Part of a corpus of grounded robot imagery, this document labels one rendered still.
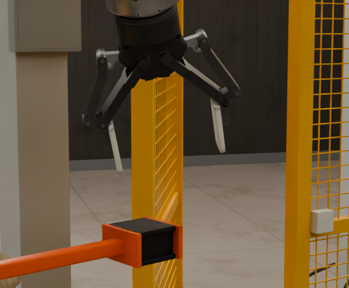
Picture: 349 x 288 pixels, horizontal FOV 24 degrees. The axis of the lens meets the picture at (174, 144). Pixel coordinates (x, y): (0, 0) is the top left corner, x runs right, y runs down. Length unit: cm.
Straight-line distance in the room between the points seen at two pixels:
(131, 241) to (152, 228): 4
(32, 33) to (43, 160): 37
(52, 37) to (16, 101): 21
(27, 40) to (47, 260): 126
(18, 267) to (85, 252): 11
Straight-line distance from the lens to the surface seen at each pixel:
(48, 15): 234
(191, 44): 102
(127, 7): 95
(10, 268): 110
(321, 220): 226
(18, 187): 240
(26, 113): 238
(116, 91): 103
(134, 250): 118
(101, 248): 117
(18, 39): 231
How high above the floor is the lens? 152
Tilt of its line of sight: 8 degrees down
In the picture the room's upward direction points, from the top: straight up
